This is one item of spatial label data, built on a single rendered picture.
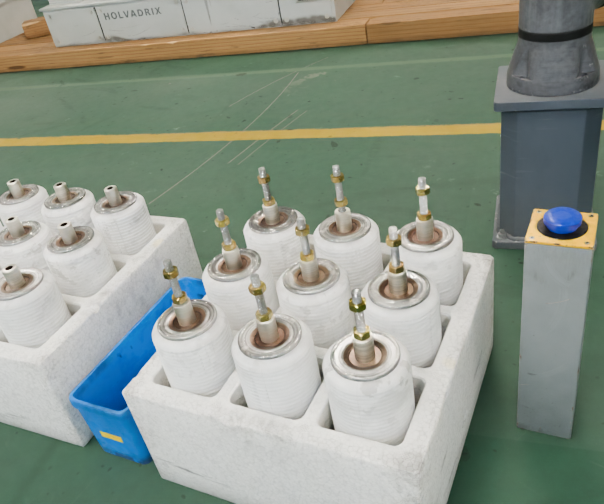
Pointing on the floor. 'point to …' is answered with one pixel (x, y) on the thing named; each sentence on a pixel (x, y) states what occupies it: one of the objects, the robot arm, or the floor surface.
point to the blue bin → (110, 422)
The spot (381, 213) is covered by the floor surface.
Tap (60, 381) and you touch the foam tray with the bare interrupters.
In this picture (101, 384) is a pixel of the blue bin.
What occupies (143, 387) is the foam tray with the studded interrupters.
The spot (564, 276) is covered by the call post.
